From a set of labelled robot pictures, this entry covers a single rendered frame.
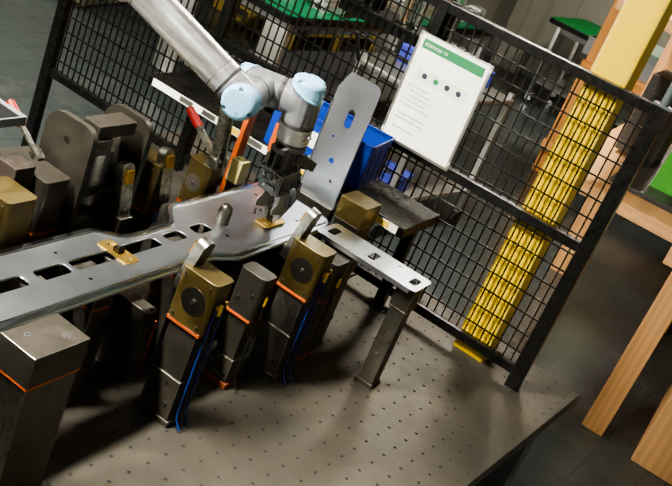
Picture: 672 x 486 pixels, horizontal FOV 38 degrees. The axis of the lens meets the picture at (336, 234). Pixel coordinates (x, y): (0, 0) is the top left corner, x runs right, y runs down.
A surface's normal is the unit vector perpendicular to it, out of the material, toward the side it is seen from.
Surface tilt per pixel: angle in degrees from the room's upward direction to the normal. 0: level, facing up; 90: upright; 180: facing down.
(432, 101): 90
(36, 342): 0
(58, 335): 0
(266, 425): 0
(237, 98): 90
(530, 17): 90
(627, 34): 90
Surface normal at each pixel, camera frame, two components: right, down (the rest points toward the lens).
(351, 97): -0.50, 0.18
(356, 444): 0.36, -0.85
